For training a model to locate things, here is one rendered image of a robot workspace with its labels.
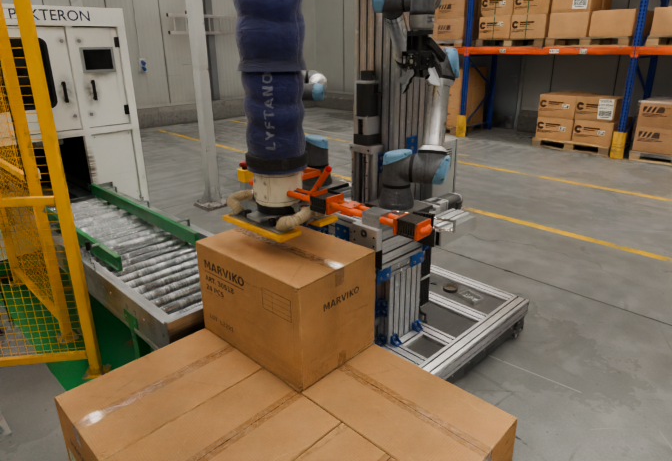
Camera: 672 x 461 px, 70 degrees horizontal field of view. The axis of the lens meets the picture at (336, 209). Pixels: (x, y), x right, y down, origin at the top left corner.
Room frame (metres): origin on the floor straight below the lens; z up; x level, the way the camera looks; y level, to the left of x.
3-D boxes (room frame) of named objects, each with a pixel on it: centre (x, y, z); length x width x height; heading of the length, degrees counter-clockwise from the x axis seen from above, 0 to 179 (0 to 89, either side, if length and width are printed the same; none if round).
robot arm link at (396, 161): (1.93, -0.26, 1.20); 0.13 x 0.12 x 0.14; 70
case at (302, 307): (1.73, 0.21, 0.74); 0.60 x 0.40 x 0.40; 47
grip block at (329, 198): (1.57, 0.03, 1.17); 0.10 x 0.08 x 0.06; 137
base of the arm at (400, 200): (1.93, -0.25, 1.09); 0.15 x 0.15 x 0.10
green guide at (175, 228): (3.24, 1.37, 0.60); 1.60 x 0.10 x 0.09; 46
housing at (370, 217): (1.42, -0.13, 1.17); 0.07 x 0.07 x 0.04; 47
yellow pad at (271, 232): (1.67, 0.28, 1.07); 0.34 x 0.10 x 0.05; 47
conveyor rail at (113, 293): (2.56, 1.53, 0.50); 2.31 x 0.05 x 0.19; 46
